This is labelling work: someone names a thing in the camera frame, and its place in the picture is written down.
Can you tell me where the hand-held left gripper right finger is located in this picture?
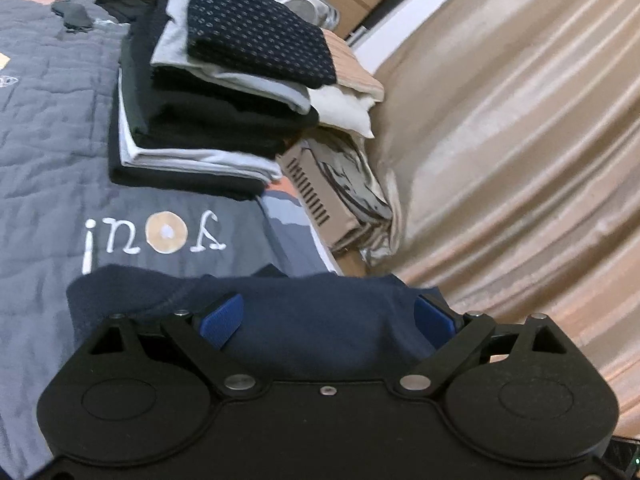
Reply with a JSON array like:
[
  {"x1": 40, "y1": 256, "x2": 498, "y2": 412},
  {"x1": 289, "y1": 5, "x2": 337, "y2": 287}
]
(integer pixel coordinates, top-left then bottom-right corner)
[{"x1": 400, "y1": 295, "x2": 557, "y2": 398}]

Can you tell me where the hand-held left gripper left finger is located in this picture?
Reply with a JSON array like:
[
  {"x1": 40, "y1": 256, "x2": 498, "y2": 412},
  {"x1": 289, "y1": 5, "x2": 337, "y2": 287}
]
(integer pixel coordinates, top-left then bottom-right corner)
[{"x1": 90, "y1": 294, "x2": 263, "y2": 398}]

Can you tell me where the navy t-shirt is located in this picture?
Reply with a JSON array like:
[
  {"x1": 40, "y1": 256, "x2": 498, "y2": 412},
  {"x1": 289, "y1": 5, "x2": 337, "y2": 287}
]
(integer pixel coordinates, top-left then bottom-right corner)
[{"x1": 66, "y1": 262, "x2": 454, "y2": 379}]

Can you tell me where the stack of dark folded clothes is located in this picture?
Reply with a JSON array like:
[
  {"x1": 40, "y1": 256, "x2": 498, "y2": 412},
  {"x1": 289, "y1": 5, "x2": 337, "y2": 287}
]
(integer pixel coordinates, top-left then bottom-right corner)
[{"x1": 106, "y1": 0, "x2": 339, "y2": 203}]

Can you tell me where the marble print cloth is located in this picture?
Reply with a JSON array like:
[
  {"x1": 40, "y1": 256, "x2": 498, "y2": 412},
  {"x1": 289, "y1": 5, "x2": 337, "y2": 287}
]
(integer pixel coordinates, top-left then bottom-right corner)
[{"x1": 306, "y1": 129, "x2": 402, "y2": 267}]

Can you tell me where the beige plastic basket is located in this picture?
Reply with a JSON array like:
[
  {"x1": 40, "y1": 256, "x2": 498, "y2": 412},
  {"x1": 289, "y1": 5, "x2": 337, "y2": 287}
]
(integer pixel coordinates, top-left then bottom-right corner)
[{"x1": 274, "y1": 139, "x2": 364, "y2": 249}]

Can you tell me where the beige curtain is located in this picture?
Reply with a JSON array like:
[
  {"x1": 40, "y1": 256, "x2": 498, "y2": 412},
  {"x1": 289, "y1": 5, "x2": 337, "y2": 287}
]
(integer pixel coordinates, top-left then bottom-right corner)
[{"x1": 349, "y1": 0, "x2": 640, "y2": 457}]

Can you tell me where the white cushion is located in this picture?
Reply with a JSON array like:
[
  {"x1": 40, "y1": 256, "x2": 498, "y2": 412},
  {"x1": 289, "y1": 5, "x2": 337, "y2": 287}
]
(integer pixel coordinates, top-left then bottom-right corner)
[{"x1": 304, "y1": 84, "x2": 377, "y2": 139}]

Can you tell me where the grey printed bedspread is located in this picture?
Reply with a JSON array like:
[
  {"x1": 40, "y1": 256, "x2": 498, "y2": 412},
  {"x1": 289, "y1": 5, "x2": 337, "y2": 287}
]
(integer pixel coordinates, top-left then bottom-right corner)
[{"x1": 0, "y1": 0, "x2": 342, "y2": 480}]

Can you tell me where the striped beige pillow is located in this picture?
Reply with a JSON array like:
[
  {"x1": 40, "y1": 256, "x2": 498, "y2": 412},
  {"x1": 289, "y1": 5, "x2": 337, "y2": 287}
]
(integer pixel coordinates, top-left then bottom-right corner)
[{"x1": 319, "y1": 26, "x2": 387, "y2": 104}]

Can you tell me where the white fan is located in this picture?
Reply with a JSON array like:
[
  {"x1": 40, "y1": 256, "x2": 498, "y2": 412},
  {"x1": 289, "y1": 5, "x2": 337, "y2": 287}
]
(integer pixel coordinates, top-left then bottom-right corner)
[{"x1": 276, "y1": 0, "x2": 337, "y2": 29}]

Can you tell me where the dark grey sock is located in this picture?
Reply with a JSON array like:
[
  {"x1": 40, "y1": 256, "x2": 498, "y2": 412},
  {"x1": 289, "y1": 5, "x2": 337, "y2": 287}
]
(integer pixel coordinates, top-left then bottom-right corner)
[{"x1": 51, "y1": 0, "x2": 94, "y2": 32}]

